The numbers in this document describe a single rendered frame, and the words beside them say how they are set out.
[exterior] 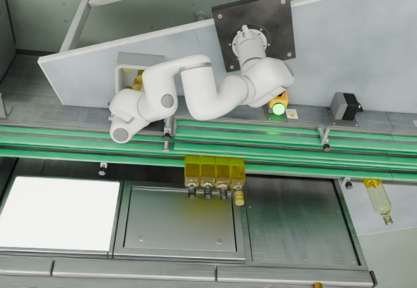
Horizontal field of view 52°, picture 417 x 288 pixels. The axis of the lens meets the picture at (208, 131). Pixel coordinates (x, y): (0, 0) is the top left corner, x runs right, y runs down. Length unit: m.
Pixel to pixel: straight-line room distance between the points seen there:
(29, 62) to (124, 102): 1.27
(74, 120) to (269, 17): 0.84
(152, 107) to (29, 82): 1.28
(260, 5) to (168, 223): 0.85
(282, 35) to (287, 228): 0.75
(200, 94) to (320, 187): 1.00
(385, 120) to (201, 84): 1.02
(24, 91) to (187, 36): 1.00
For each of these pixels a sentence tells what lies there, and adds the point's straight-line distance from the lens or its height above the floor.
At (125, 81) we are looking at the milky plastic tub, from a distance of 1.69.
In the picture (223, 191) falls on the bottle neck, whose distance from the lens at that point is 1.58.
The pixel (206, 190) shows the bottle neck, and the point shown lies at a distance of 1.56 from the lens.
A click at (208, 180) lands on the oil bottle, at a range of 1.59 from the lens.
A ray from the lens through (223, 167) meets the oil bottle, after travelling 1.64.
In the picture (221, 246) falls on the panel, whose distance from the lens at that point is 1.60.
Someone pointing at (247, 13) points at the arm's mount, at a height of 0.78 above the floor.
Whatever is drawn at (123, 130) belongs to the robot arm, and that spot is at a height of 1.10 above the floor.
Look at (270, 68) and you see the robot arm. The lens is 1.20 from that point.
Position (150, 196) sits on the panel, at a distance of 1.71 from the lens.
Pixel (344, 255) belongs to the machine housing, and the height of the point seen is 1.26.
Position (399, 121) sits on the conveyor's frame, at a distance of 1.94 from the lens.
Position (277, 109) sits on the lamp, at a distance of 1.68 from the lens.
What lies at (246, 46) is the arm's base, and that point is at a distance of 1.49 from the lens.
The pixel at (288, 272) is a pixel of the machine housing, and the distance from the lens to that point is 1.61.
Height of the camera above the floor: 2.13
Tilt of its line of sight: 48 degrees down
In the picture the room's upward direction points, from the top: 177 degrees clockwise
